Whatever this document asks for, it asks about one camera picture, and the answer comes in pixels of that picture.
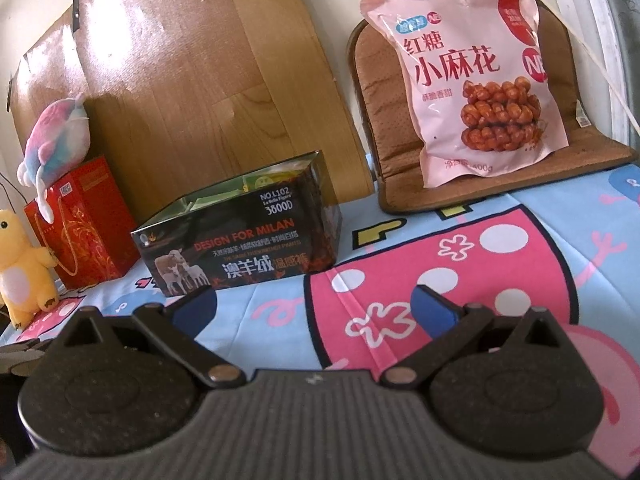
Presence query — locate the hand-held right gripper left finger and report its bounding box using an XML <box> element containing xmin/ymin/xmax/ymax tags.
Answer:
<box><xmin>50</xmin><ymin>290</ymin><xmax>244</xmax><ymax>389</ymax></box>

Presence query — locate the wooden board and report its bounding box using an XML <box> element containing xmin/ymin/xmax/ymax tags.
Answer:
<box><xmin>10</xmin><ymin>0</ymin><xmax>376</xmax><ymax>231</ymax></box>

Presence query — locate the white window frame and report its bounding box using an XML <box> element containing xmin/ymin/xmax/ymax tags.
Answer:
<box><xmin>545</xmin><ymin>0</ymin><xmax>640</xmax><ymax>136</ymax></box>

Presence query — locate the red gift bag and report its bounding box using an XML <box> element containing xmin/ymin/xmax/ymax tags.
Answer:
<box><xmin>24</xmin><ymin>155</ymin><xmax>142</xmax><ymax>291</ymax></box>

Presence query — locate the black sheep print box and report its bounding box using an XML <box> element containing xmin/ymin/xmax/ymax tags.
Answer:
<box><xmin>130</xmin><ymin>149</ymin><xmax>343</xmax><ymax>297</ymax></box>

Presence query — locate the pastel plush fish toy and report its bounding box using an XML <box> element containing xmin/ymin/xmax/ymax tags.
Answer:
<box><xmin>16</xmin><ymin>92</ymin><xmax>92</xmax><ymax>223</ymax></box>

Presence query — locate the white cable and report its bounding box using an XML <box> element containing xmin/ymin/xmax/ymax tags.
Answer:
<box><xmin>500</xmin><ymin>0</ymin><xmax>640</xmax><ymax>133</ymax></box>

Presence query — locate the large pink snack bag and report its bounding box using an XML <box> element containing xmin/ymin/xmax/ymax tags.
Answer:
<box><xmin>360</xmin><ymin>0</ymin><xmax>571</xmax><ymax>188</ymax></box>

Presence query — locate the pale green snack packet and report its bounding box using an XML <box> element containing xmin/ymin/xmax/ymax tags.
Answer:
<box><xmin>182</xmin><ymin>187</ymin><xmax>242</xmax><ymax>213</ymax></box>

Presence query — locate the yellow plush toy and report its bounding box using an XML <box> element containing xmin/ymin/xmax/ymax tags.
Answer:
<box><xmin>0</xmin><ymin>208</ymin><xmax>60</xmax><ymax>331</ymax></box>

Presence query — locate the bright green snack packet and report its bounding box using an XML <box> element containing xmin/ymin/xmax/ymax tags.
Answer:
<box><xmin>242</xmin><ymin>172</ymin><xmax>281</xmax><ymax>193</ymax></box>

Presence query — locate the pig printed bed sheet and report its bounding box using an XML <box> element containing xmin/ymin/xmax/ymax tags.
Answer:
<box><xmin>0</xmin><ymin>160</ymin><xmax>640</xmax><ymax>411</ymax></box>

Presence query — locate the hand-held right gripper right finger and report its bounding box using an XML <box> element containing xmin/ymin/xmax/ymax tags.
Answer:
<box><xmin>380</xmin><ymin>284</ymin><xmax>576</xmax><ymax>389</ymax></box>

